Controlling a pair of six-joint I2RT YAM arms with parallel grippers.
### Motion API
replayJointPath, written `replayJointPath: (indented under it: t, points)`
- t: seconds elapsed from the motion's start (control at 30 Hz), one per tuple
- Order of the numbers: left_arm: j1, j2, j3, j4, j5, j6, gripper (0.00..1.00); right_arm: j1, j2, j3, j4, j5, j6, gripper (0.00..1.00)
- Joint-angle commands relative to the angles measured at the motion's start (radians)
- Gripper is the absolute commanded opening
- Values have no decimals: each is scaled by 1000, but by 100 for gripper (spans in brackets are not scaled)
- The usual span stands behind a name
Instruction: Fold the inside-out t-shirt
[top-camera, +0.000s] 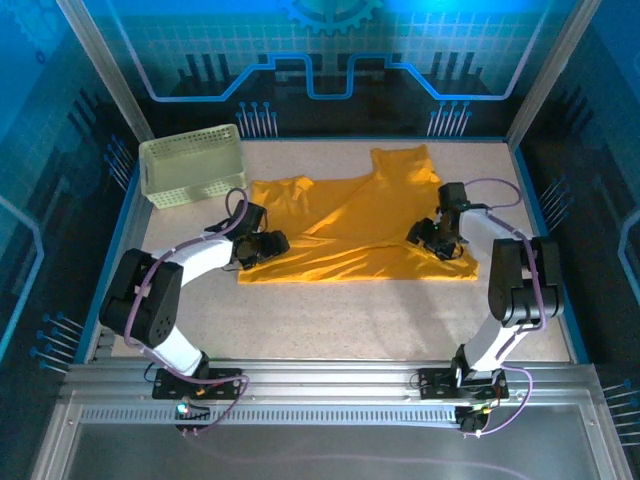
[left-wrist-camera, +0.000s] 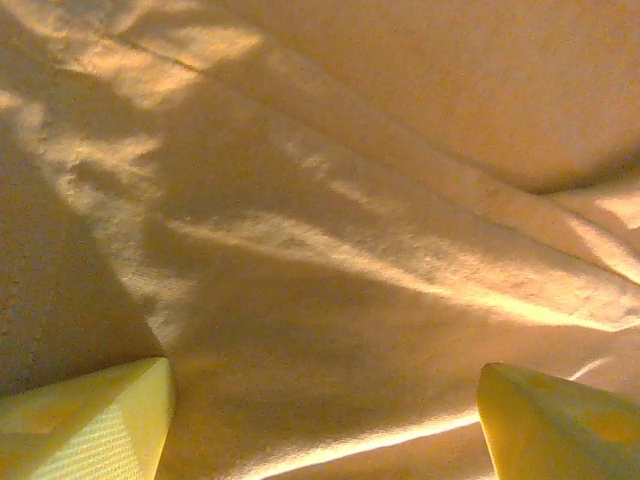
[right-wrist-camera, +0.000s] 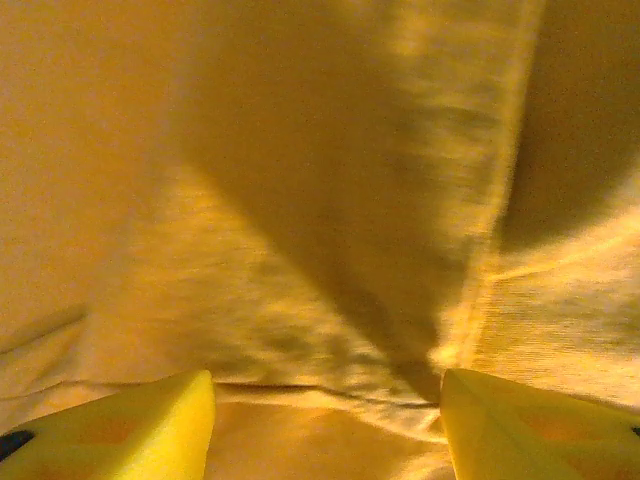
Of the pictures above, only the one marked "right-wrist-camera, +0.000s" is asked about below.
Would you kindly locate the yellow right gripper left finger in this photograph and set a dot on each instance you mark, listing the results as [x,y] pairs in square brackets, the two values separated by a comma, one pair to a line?
[125,440]

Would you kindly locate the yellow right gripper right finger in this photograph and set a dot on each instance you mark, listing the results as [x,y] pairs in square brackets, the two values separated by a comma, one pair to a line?
[540,440]

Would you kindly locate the mustard yellow t-shirt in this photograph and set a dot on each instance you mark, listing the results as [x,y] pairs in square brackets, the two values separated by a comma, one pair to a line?
[300,150]

